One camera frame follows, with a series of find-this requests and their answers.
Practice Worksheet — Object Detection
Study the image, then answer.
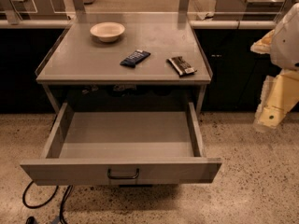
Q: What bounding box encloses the clear acrylic barrier panel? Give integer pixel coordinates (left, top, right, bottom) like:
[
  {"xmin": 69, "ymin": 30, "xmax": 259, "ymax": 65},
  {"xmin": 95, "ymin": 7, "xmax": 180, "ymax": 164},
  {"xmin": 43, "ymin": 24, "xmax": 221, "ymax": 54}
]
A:
[{"xmin": 0, "ymin": 0, "xmax": 298, "ymax": 27}]

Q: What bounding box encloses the grey metal table cabinet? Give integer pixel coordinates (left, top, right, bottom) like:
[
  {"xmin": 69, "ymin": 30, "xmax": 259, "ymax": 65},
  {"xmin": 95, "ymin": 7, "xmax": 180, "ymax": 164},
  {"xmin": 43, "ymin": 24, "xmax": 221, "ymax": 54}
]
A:
[{"xmin": 36, "ymin": 12, "xmax": 212, "ymax": 110}]

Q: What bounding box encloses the blue snack bar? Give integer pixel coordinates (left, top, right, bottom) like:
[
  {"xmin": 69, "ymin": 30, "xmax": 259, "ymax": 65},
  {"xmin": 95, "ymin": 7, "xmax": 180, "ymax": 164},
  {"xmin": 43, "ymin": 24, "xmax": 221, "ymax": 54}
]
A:
[{"xmin": 120, "ymin": 49, "xmax": 150, "ymax": 68}]

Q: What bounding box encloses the grey background counter left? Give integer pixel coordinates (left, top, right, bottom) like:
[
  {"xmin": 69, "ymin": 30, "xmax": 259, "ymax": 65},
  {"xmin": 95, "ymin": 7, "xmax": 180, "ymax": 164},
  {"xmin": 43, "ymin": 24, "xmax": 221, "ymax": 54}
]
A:
[{"xmin": 0, "ymin": 0, "xmax": 67, "ymax": 21}]

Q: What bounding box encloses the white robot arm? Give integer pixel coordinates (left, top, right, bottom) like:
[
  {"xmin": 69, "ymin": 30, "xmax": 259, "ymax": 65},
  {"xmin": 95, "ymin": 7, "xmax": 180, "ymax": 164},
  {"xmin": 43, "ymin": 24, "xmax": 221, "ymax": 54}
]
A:
[{"xmin": 250, "ymin": 3, "xmax": 299, "ymax": 132}]

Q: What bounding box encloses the grey background counter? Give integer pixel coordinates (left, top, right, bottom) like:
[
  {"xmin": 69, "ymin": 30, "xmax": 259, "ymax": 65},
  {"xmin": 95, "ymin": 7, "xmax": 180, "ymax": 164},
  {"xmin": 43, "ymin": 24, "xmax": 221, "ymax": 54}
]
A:
[
  {"xmin": 0, "ymin": 0, "xmax": 67, "ymax": 21},
  {"xmin": 213, "ymin": 0, "xmax": 285, "ymax": 21}
]

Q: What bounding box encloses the black rxbar chocolate bar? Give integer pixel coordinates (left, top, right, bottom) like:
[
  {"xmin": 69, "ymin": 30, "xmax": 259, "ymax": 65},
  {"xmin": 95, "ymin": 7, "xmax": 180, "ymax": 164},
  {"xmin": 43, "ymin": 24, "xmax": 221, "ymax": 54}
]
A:
[{"xmin": 166, "ymin": 56, "xmax": 196, "ymax": 77}]

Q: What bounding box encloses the white ceramic bowl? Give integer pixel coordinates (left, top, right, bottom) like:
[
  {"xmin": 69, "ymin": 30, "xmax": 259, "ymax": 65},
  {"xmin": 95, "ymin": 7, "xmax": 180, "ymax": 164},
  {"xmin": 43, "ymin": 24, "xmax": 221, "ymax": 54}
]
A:
[{"xmin": 90, "ymin": 22, "xmax": 125, "ymax": 43}]

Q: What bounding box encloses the black drawer handle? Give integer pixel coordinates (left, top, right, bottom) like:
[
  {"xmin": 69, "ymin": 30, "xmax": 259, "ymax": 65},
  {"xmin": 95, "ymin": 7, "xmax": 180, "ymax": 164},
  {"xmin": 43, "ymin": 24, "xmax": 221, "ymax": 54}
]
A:
[{"xmin": 107, "ymin": 168, "xmax": 140, "ymax": 180}]

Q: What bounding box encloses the white horizontal rail pipe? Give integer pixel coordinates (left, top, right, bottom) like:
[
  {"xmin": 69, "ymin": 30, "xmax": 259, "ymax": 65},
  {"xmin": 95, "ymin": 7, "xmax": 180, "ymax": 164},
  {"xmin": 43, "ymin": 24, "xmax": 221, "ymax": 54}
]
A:
[{"xmin": 0, "ymin": 19, "xmax": 278, "ymax": 30}]

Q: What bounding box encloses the black floor cable loop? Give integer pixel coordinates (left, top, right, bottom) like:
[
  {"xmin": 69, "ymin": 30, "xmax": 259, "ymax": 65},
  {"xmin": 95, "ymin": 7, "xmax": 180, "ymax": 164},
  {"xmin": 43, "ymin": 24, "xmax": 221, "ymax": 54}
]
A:
[{"xmin": 21, "ymin": 180, "xmax": 60, "ymax": 210}]

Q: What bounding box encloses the grey background counter right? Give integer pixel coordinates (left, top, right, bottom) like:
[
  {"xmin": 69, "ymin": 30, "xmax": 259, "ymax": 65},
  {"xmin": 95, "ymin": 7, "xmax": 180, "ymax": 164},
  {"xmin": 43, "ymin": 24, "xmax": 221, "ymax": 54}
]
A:
[{"xmin": 213, "ymin": 0, "xmax": 285, "ymax": 21}]

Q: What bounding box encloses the grey open top drawer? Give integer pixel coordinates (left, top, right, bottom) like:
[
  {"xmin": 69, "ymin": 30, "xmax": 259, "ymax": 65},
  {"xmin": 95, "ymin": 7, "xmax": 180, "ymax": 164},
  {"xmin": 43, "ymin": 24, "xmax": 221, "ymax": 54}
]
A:
[{"xmin": 21, "ymin": 104, "xmax": 221, "ymax": 186}]

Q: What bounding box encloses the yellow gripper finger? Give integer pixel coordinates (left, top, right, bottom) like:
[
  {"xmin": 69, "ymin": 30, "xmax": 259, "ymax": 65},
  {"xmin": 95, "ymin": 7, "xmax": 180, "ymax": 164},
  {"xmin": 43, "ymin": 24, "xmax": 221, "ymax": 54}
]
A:
[
  {"xmin": 254, "ymin": 69, "xmax": 299, "ymax": 129},
  {"xmin": 250, "ymin": 30, "xmax": 275, "ymax": 54}
]

